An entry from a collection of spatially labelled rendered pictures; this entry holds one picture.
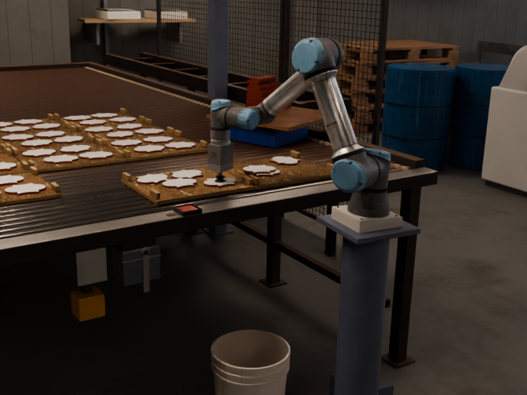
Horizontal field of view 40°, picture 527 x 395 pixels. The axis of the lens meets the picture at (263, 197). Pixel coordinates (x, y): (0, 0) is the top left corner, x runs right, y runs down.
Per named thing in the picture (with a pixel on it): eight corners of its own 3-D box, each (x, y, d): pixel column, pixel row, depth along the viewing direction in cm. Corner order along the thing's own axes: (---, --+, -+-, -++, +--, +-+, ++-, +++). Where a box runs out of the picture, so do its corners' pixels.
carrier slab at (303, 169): (339, 176, 300) (339, 172, 300) (256, 190, 278) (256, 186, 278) (291, 158, 328) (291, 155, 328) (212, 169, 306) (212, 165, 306)
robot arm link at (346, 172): (385, 182, 246) (334, 31, 246) (365, 190, 234) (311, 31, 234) (356, 191, 253) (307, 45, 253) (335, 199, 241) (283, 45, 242)
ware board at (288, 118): (341, 116, 375) (341, 113, 374) (288, 131, 336) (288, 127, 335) (263, 105, 402) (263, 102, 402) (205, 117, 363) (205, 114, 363)
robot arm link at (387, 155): (394, 185, 257) (397, 148, 254) (376, 192, 247) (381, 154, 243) (364, 179, 264) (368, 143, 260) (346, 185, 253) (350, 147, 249)
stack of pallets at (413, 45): (405, 114, 957) (411, 38, 928) (453, 128, 876) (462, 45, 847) (312, 121, 894) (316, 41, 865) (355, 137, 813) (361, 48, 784)
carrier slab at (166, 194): (254, 190, 278) (255, 186, 278) (157, 205, 257) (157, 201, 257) (212, 169, 306) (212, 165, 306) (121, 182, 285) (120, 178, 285)
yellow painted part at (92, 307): (106, 316, 239) (103, 249, 232) (79, 322, 234) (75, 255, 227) (96, 306, 245) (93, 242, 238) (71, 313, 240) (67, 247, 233)
